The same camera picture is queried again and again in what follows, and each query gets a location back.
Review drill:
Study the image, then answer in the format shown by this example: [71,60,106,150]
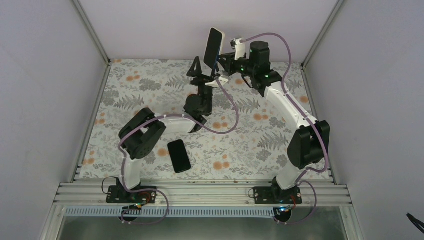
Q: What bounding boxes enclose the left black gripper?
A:
[186,57,220,115]

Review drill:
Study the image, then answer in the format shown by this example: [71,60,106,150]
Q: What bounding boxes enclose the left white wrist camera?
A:
[205,74,230,88]

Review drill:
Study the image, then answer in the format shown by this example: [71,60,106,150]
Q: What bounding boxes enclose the purple cable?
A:
[240,32,330,226]
[117,77,240,226]

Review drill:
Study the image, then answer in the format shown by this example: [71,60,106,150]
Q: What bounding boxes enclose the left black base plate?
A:
[105,185,157,205]

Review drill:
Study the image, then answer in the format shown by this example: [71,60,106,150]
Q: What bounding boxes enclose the black phone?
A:
[167,139,192,174]

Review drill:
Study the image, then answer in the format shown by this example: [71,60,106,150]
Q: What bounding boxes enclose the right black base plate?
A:
[253,186,303,205]

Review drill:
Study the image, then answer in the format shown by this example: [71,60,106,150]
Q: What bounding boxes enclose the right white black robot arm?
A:
[218,38,330,204]

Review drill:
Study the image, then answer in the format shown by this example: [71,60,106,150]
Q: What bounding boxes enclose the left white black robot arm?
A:
[118,57,214,203]

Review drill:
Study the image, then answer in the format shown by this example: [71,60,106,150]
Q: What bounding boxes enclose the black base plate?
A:
[253,186,303,205]
[105,185,157,205]

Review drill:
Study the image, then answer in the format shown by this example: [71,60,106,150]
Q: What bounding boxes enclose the floral patterned table mat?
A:
[79,58,332,182]

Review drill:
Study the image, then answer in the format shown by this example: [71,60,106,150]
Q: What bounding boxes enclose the black object at edge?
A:
[406,213,424,233]

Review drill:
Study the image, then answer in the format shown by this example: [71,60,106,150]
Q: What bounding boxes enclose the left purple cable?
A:
[117,77,240,226]

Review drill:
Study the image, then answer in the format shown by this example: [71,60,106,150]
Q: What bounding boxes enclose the aluminium rail frame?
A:
[41,178,363,240]

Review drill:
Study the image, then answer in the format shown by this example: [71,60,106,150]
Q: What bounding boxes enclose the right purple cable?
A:
[240,32,330,226]

